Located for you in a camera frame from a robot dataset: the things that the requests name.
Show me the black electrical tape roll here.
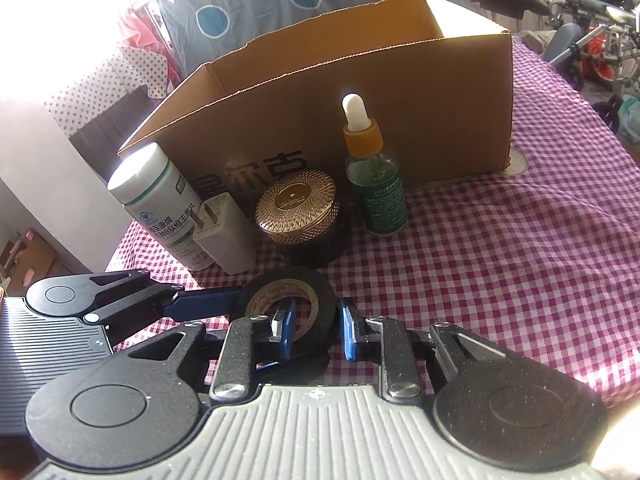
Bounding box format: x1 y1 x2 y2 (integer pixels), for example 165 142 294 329
228 266 338 354

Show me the white power adapter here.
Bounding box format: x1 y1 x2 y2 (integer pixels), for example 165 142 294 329
191 192 258 275

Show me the gold lid dark jar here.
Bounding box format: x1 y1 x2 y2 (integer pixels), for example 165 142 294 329
255 169 350 269

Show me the white supplement bottle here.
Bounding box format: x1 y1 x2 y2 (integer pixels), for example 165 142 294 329
107 142 213 271

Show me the green dropper bottle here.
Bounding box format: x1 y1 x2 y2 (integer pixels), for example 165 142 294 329
342 93 408 236

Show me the dark wooden cabinet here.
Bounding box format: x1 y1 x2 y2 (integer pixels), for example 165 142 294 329
70 86 157 181

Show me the purple checkered tablecloth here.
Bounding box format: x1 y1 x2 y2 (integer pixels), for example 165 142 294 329
120 30 639 405

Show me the polka dot white cloth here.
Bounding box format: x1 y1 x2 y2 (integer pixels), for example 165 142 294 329
44 46 170 138

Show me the pink hanging garment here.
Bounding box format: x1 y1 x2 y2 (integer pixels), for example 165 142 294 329
120 6 170 56

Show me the brown cardboard box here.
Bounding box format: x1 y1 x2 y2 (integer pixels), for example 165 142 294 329
119 0 513 202

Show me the black chair armrest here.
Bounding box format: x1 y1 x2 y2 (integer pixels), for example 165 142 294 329
472 0 551 20

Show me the wheelchair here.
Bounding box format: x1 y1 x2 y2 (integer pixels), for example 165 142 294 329
549 0 639 133

